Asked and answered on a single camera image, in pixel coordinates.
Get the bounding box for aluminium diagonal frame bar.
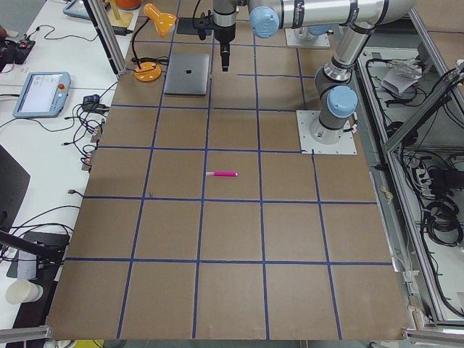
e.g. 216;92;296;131
384;63;463;153

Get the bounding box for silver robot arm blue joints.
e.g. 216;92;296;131
212;1;415;131

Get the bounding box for orange round object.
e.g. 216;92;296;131
115;0;142;10

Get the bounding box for black power adapter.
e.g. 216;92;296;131
82;94;109;112

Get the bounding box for black mousepad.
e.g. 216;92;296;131
176;17;198;36

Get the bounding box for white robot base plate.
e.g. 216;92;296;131
296;110;357;155

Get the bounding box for wooden stand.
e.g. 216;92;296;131
106;0;133;28

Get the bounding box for grey closed laptop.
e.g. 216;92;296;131
164;53;210;96

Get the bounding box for aluminium frame post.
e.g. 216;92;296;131
83;0;126;76

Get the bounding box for pink marker pen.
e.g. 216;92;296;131
205;171;239;178

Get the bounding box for blue teach pendant tablet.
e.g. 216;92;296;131
12;72;71;119

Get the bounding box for black monitor corner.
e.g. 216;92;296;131
0;146;30;232

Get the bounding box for aluminium bottom left rail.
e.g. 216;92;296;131
0;326;52;344

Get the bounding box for white paper cup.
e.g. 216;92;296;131
5;279;44;305

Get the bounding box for black red device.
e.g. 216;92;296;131
1;39;36;70

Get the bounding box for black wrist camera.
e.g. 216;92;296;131
192;10;214;41

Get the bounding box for coiled black cables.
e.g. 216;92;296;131
422;197;463;248

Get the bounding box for small circuit board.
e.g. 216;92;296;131
80;150;96;172
91;125;102;144

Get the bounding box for orange desk lamp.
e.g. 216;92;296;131
130;2;177;83

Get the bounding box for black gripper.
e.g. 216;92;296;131
215;25;236;71

